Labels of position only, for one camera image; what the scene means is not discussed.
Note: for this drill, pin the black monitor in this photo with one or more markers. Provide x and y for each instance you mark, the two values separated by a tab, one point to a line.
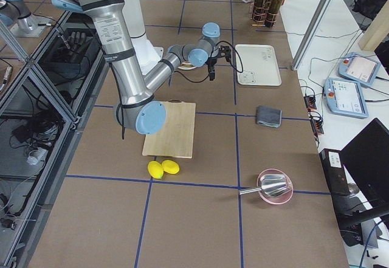
366	159

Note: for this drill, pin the white bear serving tray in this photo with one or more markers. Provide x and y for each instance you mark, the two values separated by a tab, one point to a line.
257	65

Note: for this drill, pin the copper wire bottle rack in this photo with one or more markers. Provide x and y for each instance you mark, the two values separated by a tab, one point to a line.
265	15

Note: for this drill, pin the metal scoop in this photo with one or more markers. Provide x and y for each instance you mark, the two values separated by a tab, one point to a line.
271	185

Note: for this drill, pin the pink bowl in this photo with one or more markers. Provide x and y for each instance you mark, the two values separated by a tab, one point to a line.
284	198

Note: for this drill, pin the yellow lemon right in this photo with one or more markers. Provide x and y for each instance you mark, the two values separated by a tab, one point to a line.
170	167

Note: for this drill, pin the dark wine bottle right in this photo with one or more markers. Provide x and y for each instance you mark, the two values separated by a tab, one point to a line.
272	13

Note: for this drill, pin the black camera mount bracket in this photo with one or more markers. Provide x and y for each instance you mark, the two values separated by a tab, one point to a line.
224	52

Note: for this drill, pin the yellow lemon left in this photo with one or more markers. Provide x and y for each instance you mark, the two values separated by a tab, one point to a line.
155	169

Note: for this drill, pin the grey folded cloth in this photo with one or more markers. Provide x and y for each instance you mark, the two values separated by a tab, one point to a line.
267	116

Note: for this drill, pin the blue teach pendant far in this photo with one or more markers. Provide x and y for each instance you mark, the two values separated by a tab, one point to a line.
359	68

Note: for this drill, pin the yellow lemon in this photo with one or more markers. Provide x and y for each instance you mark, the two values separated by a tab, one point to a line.
170	167
155	169

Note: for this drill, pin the aluminium frame post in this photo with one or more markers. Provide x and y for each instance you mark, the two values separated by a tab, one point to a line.
313	26

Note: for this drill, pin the blue teach pendant near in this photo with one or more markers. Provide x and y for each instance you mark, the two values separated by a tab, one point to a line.
345	97

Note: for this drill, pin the wooden cutting board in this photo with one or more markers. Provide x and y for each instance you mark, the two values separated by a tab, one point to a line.
175	139

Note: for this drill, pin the white round plate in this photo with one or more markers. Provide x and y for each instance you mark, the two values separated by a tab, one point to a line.
186	66

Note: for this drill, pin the blue teach pendant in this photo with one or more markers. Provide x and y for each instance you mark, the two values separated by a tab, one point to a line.
359	68
345	97

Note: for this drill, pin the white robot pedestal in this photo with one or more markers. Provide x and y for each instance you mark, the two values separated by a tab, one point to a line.
146	53

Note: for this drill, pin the black computer box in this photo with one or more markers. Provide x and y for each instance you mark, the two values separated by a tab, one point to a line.
334	172

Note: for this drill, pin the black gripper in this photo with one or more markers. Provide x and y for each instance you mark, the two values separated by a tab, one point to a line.
211	64

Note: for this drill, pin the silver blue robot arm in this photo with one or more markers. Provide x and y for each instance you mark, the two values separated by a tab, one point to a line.
16	15
119	25

